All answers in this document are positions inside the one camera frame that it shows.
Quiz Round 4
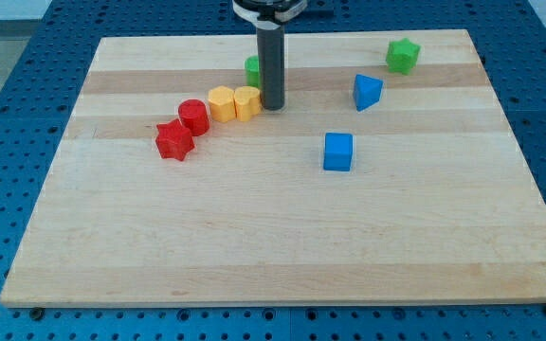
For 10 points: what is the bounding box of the white black robot flange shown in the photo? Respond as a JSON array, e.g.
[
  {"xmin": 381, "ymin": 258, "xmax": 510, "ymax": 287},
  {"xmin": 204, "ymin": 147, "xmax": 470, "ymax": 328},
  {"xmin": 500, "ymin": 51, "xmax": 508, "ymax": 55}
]
[{"xmin": 232, "ymin": 0, "xmax": 308, "ymax": 25}]

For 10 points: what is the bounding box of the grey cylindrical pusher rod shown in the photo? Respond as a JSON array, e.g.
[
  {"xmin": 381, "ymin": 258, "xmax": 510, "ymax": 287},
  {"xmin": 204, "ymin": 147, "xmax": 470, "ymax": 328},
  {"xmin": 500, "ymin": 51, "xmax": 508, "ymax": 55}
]
[{"xmin": 256, "ymin": 22, "xmax": 285, "ymax": 111}]

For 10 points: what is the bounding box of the green cylinder block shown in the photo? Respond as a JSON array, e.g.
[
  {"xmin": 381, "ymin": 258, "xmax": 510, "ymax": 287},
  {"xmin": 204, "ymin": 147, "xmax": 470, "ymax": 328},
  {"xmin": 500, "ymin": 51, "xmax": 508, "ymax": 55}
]
[{"xmin": 244, "ymin": 55, "xmax": 261, "ymax": 88}]

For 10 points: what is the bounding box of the blue triangle block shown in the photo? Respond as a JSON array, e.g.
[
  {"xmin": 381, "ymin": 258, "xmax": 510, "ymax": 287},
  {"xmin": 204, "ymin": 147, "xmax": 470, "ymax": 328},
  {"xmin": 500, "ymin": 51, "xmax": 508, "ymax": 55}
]
[{"xmin": 353, "ymin": 74, "xmax": 384, "ymax": 112}]

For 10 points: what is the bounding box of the yellow heart block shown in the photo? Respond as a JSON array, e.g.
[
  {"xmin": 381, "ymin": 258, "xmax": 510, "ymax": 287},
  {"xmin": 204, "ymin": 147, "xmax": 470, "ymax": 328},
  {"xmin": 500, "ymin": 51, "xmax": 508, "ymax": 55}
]
[{"xmin": 234, "ymin": 86, "xmax": 262, "ymax": 122}]

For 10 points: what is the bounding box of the yellow hexagon block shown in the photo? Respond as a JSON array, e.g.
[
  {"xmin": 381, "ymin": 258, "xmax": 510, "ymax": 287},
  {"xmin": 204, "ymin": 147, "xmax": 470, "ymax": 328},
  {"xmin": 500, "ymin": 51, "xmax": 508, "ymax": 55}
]
[{"xmin": 208, "ymin": 86, "xmax": 236, "ymax": 123}]

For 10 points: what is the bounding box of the red cylinder block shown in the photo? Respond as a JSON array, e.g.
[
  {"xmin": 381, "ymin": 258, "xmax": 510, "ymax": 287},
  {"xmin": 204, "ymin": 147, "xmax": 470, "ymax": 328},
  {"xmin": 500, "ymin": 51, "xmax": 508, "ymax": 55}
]
[{"xmin": 178, "ymin": 99, "xmax": 209, "ymax": 136}]

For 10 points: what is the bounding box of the blue cube block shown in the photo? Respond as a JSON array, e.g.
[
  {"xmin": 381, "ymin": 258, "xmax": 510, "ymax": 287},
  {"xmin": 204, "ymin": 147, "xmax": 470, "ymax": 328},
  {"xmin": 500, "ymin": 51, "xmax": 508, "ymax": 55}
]
[{"xmin": 323, "ymin": 133, "xmax": 354, "ymax": 171}]

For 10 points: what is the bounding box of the green star block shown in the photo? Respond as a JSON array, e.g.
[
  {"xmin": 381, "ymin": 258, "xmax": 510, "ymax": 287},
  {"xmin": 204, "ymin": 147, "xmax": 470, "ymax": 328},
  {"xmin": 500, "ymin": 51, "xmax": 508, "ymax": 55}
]
[{"xmin": 386, "ymin": 38, "xmax": 421, "ymax": 75}]

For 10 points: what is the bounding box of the red star block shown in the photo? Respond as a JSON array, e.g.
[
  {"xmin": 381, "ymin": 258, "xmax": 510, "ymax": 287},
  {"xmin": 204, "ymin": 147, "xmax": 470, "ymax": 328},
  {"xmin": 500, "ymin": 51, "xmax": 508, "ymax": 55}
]
[{"xmin": 155, "ymin": 118, "xmax": 194, "ymax": 161}]

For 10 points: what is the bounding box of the wooden board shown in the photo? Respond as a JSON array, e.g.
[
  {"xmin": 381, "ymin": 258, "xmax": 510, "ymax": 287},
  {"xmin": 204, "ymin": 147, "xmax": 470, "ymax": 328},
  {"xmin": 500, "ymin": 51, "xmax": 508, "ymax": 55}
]
[{"xmin": 0, "ymin": 29, "xmax": 546, "ymax": 308}]

